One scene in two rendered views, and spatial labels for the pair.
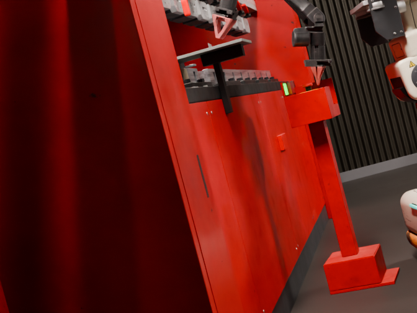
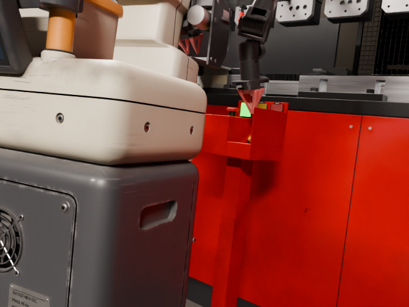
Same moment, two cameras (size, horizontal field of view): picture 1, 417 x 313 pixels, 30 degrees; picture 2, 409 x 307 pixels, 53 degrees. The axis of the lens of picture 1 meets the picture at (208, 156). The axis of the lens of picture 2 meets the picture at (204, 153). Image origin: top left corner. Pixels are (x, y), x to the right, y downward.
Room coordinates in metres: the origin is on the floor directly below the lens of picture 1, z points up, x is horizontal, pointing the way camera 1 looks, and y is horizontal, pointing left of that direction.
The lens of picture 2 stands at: (3.47, -1.66, 0.75)
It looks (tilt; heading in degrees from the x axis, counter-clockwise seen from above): 4 degrees down; 115
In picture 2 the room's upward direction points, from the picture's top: 6 degrees clockwise
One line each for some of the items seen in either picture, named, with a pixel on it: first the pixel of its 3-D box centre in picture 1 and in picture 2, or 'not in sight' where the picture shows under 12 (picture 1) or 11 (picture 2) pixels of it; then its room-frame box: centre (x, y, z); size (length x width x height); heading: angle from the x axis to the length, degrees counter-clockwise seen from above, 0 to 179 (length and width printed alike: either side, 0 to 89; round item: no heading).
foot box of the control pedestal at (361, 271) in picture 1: (362, 267); not in sight; (3.02, -0.47, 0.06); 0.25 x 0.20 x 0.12; 70
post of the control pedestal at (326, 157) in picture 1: (334, 187); (230, 240); (3.03, -0.44, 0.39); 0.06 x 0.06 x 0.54; 70
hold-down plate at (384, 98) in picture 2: (228, 85); (339, 97); (3.27, -0.16, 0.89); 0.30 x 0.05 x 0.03; 166
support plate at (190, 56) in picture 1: (210, 51); (195, 64); (2.66, -0.10, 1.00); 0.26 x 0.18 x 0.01; 76
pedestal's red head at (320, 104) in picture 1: (311, 98); (243, 127); (3.03, -0.44, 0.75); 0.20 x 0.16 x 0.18; 160
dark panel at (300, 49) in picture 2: not in sight; (240, 63); (2.59, 0.60, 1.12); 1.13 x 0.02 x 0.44; 166
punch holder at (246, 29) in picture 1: (237, 19); not in sight; (4.22, -0.34, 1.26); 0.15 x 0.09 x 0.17; 166
